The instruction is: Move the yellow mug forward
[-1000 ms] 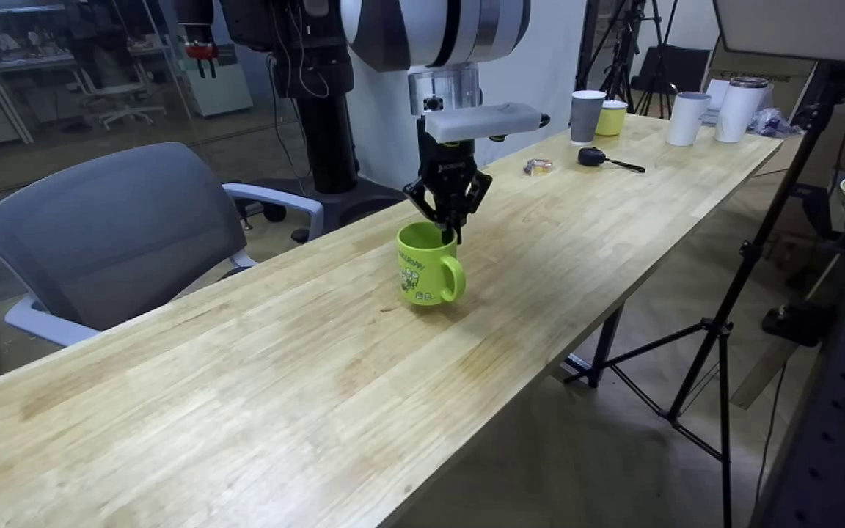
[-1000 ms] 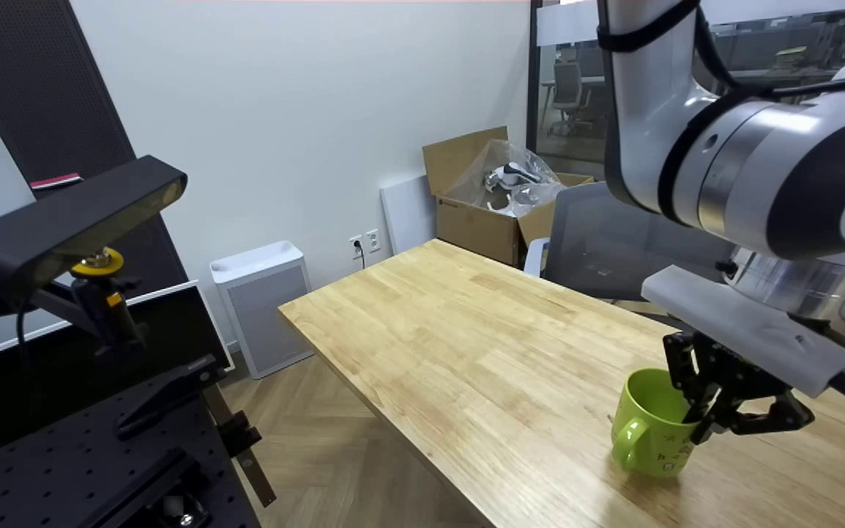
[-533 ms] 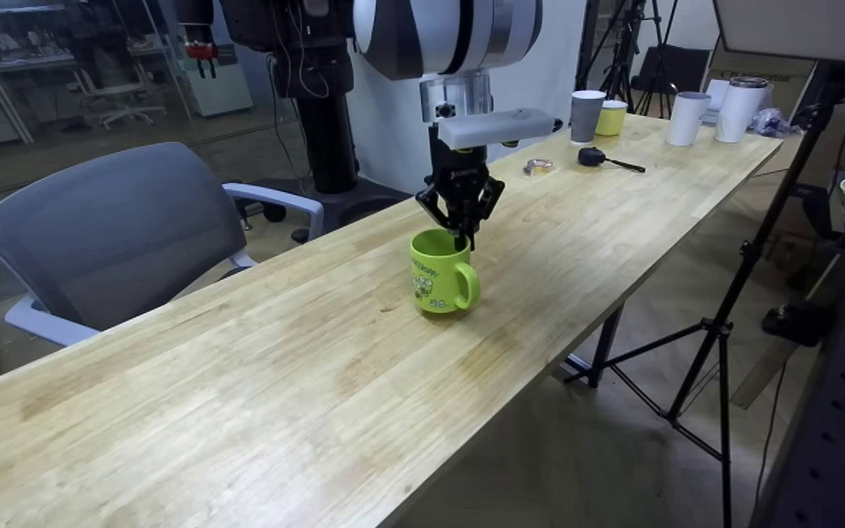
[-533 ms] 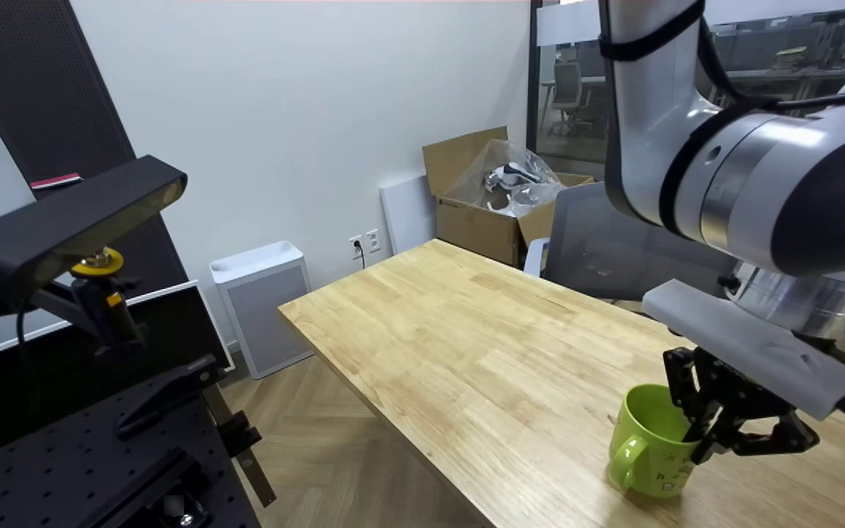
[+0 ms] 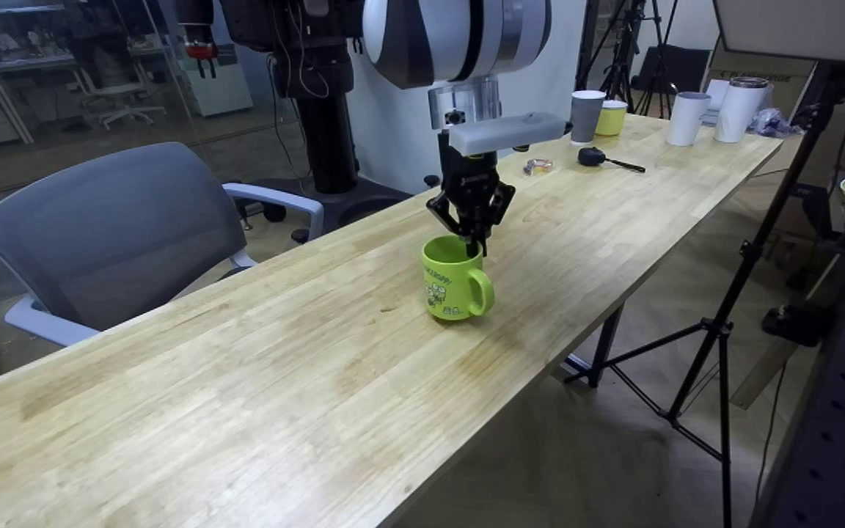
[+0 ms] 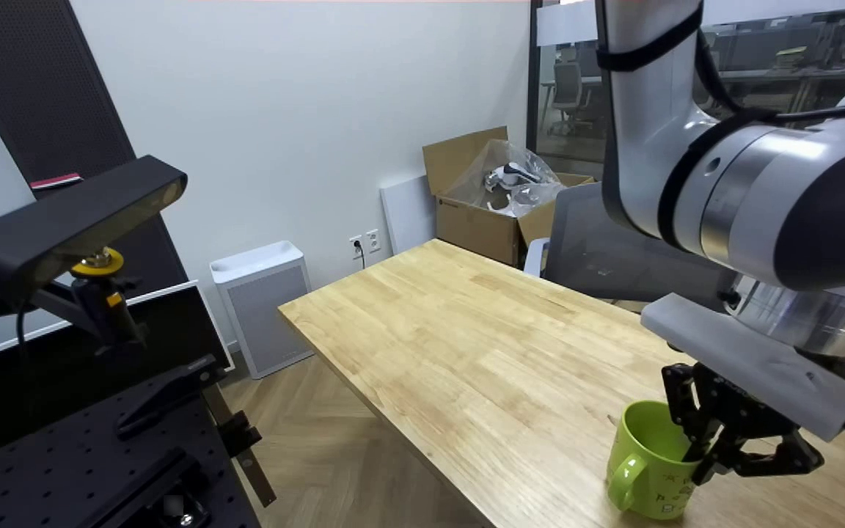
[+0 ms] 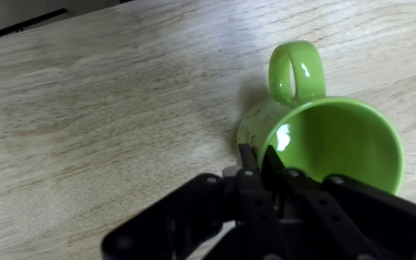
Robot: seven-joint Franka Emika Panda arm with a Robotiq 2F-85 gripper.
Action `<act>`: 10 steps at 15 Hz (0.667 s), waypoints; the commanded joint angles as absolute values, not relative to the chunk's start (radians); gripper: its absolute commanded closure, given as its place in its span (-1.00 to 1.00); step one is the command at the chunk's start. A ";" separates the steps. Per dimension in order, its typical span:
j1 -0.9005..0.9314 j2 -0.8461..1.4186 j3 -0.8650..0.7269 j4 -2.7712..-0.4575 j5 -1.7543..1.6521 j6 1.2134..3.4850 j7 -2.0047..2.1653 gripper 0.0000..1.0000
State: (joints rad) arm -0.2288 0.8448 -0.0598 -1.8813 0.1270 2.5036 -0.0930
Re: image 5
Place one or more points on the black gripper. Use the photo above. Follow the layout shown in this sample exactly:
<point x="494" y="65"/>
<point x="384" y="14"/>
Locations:
<point x="472" y="174"/>

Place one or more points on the yellow-green mug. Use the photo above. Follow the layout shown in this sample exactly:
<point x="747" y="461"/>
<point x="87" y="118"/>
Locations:
<point x="451" y="284"/>

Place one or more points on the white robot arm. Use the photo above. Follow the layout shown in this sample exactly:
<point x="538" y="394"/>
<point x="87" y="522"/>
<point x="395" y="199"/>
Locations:
<point x="442" y="39"/>

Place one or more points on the coloured rubber bands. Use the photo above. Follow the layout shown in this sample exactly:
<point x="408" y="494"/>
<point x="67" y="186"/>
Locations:
<point x="538" y="165"/>

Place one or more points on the grey paper cup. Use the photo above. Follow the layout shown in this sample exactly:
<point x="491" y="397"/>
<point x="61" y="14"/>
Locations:
<point x="589" y="118"/>

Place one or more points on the small yellow cup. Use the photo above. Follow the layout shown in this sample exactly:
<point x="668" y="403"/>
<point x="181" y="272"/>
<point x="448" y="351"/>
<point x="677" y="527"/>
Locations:
<point x="615" y="121"/>

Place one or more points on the black table leg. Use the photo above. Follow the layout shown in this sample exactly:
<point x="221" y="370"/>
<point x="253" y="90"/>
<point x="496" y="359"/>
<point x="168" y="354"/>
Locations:
<point x="606" y="346"/>

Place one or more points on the black background light stands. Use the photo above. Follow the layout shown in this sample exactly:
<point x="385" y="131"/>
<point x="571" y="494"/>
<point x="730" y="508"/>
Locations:
<point x="624" y="46"/>

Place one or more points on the short white cup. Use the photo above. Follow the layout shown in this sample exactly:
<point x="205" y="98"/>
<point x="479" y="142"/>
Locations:
<point x="687" y="121"/>

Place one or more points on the black folding chair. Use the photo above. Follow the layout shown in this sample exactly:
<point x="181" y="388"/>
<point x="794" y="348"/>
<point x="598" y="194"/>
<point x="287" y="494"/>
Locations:
<point x="674" y="70"/>

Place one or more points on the tall white cup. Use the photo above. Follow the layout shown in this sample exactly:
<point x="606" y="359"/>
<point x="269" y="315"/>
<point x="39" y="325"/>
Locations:
<point x="715" y="98"/>
<point x="741" y="112"/>

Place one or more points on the black tripod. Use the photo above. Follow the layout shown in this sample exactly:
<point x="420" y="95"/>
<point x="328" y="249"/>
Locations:
<point x="750" y="255"/>

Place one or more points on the crumpled plastic bag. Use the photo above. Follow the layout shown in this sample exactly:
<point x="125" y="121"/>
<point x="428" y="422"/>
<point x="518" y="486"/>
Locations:
<point x="772" y="121"/>

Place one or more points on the black floor box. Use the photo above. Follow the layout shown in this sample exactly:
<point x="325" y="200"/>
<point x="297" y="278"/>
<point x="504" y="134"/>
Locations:
<point x="796" y="325"/>

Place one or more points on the grey office chair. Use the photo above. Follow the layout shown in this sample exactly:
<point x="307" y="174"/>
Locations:
<point x="109" y="236"/>

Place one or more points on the white background stool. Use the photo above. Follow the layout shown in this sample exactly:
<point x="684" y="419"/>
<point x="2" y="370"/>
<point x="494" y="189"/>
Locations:
<point x="119" y="105"/>

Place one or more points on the background desk shelves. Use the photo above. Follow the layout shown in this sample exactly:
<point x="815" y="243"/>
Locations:
<point x="2" y="70"/>

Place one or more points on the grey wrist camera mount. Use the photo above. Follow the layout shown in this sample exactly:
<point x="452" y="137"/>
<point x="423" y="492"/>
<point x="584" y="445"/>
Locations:
<point x="507" y="134"/>

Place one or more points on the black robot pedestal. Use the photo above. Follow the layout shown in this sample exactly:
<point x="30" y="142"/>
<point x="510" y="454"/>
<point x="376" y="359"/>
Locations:
<point x="331" y="137"/>

